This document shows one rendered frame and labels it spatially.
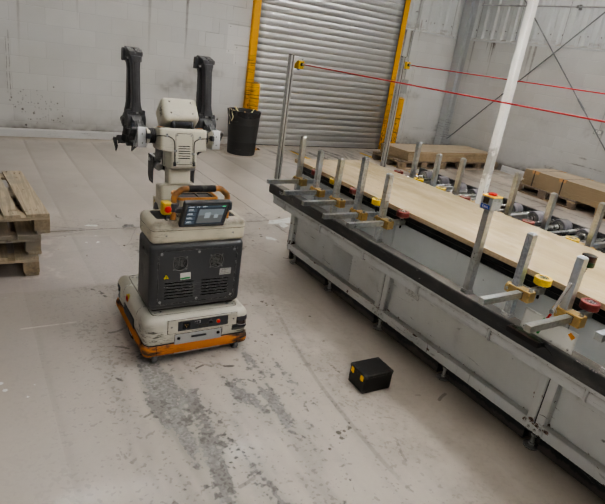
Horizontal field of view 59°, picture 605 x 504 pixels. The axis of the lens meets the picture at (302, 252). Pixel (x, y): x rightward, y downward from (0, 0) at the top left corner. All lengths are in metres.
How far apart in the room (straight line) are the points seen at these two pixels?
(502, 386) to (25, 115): 7.55
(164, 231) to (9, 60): 6.23
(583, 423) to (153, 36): 7.94
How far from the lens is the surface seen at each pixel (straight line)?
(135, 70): 3.27
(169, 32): 9.23
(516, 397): 3.11
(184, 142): 3.14
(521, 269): 2.63
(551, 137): 11.11
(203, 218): 2.88
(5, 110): 8.90
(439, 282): 2.93
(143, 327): 3.03
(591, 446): 2.95
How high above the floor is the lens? 1.75
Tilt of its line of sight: 21 degrees down
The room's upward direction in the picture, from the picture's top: 8 degrees clockwise
